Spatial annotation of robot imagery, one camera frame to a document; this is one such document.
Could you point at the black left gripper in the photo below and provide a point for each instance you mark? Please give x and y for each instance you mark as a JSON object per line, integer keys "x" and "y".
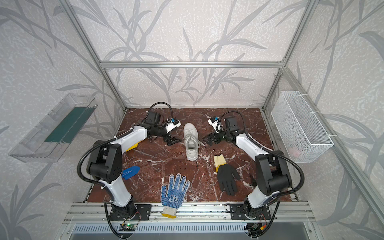
{"x": 167, "y": 137}

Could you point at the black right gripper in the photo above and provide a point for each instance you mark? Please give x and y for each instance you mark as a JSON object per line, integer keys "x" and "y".
{"x": 218, "y": 137}

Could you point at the white leather sneaker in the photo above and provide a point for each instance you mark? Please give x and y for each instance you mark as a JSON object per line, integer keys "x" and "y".
{"x": 192, "y": 155}

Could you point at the grey-white shoelace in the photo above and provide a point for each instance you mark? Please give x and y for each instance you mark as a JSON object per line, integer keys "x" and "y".
{"x": 192, "y": 142}

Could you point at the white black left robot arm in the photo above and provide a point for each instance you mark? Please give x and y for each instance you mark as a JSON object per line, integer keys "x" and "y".
{"x": 102, "y": 164}

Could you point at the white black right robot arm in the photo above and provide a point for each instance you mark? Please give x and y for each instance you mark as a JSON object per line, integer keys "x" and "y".
{"x": 273, "y": 176}

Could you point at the yellow plastic spatula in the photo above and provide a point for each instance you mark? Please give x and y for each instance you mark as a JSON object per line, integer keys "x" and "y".
{"x": 132, "y": 147}

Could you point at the black yellow work glove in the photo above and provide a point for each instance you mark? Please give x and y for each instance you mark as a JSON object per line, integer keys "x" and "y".
{"x": 227, "y": 175}

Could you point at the pink object in basket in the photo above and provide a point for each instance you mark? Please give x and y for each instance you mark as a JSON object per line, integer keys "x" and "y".
{"x": 295, "y": 152}

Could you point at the blue dotted knit glove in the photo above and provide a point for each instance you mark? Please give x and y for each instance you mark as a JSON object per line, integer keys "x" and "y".
{"x": 173, "y": 194}

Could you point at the right wiring connector board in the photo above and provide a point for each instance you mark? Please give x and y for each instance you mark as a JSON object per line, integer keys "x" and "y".
{"x": 255, "y": 227}

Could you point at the green lit circuit board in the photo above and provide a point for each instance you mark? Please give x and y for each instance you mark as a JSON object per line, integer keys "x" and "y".
{"x": 128, "y": 227}

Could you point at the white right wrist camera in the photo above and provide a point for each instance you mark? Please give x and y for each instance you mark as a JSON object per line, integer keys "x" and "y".
{"x": 216, "y": 124}

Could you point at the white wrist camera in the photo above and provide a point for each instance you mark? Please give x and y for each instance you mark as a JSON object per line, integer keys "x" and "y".
{"x": 216, "y": 124}
{"x": 172, "y": 124}

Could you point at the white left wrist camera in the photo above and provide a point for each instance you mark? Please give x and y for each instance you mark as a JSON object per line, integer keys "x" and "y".
{"x": 172, "y": 124}

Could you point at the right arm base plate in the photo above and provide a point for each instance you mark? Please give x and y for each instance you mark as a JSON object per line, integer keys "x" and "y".
{"x": 246, "y": 212}

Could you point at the white wire mesh basket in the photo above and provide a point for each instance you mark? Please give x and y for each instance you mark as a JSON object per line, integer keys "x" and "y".
{"x": 299, "y": 126}

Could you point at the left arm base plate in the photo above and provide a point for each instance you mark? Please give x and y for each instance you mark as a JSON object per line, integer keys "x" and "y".
{"x": 139, "y": 212}

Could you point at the clear plastic wall bin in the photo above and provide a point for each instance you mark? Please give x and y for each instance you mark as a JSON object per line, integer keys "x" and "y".
{"x": 48, "y": 140}

